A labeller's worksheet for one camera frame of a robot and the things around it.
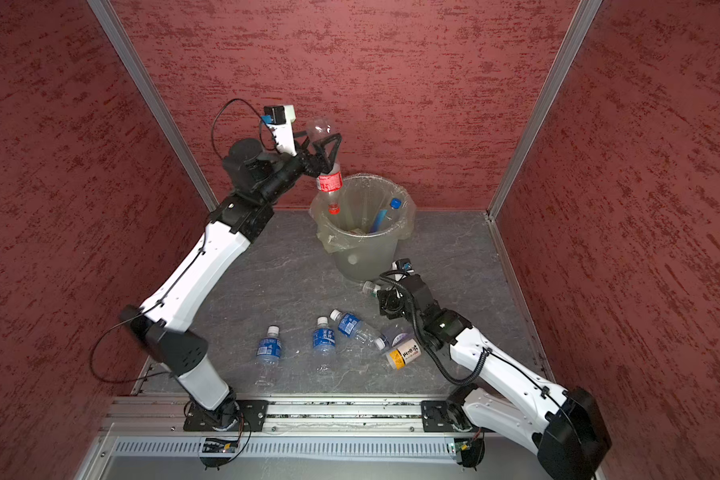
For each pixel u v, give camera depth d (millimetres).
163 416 758
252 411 737
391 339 831
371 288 970
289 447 775
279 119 517
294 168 567
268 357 802
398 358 793
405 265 691
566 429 386
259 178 504
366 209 1010
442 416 740
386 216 939
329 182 677
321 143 553
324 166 576
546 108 893
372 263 931
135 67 804
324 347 811
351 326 843
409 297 568
